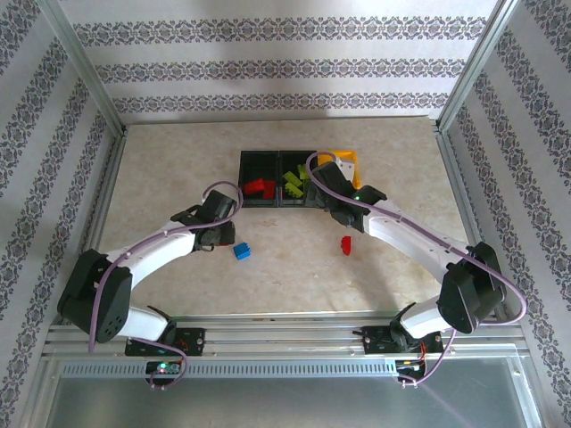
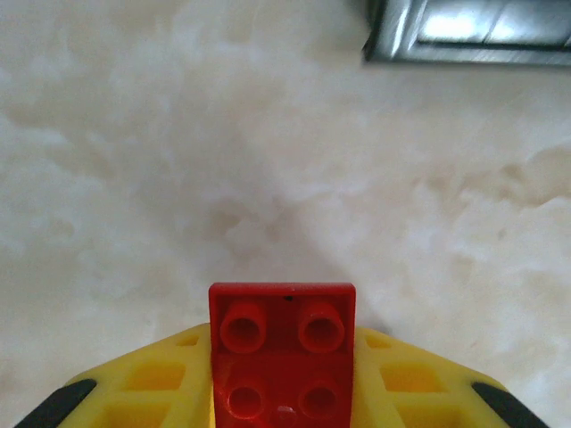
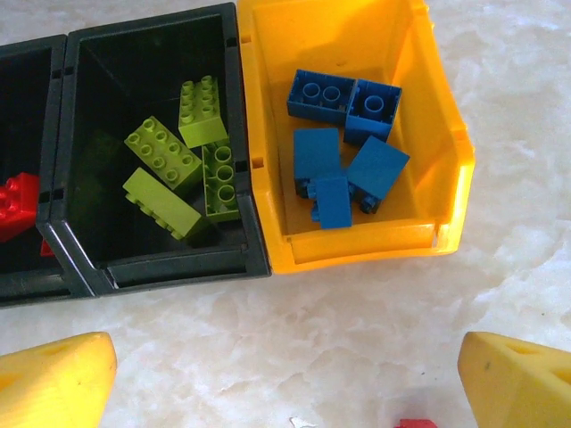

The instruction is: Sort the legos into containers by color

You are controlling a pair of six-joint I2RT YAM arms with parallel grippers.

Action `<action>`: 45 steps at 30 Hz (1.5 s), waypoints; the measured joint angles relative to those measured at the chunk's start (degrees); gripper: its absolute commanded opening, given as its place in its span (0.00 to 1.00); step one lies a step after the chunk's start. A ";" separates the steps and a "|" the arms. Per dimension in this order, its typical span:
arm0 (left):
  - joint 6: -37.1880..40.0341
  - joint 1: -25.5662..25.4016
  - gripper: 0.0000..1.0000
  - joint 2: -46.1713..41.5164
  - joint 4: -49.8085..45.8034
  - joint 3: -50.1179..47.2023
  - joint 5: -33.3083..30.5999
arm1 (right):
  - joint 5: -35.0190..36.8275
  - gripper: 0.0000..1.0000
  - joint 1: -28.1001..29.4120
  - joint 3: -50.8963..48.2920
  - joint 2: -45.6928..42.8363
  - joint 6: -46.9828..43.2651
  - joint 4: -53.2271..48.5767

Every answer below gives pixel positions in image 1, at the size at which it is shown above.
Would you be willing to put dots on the red lego brick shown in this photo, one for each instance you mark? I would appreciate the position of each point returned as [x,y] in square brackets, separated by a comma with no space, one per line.
[227,244]
[253,186]
[269,189]
[345,245]

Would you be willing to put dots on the yellow storage bin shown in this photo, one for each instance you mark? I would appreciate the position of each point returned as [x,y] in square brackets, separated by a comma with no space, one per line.
[357,178]

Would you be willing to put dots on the black storage bin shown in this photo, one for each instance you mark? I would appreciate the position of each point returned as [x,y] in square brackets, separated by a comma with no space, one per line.
[256,162]
[290,160]

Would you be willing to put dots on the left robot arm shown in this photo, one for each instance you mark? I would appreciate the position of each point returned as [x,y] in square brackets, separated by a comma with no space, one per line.
[147,249]

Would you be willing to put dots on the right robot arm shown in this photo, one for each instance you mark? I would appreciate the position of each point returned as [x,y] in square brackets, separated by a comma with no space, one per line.
[410,241]

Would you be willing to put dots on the blue lego brick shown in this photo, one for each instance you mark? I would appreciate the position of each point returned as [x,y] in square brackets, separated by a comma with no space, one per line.
[242,252]

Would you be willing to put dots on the left controller circuit board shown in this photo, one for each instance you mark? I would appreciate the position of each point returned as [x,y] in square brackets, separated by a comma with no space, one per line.
[163,367]

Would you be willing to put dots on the controller circuit board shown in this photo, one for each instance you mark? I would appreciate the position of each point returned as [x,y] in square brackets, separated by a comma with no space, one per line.
[408,365]
[163,367]

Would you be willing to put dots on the right controller circuit board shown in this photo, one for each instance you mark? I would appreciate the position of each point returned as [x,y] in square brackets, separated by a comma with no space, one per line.
[408,365]

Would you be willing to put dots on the grey metal panel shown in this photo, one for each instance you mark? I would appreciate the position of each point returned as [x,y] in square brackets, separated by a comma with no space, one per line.
[285,401]

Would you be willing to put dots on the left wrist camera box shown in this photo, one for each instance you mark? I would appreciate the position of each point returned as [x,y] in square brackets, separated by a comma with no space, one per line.
[219,205]

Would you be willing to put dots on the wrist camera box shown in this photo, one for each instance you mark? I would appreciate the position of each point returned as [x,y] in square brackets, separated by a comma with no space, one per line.
[219,205]
[345,168]

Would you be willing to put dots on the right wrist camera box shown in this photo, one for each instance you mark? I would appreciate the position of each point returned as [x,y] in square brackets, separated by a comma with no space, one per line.
[345,168]

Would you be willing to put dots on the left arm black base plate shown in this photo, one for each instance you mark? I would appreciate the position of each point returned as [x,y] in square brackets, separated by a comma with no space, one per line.
[194,339]

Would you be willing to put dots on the aluminium side rail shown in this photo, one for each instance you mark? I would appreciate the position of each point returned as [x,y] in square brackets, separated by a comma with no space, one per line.
[461,200]
[96,223]

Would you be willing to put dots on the aluminium mounting rail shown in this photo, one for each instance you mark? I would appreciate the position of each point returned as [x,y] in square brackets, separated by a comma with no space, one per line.
[285,334]

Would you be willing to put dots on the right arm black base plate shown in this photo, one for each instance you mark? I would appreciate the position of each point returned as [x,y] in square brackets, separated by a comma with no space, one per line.
[374,341]

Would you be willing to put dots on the aluminium frame post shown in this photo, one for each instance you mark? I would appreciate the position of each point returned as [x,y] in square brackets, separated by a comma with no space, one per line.
[477,62]
[85,62]

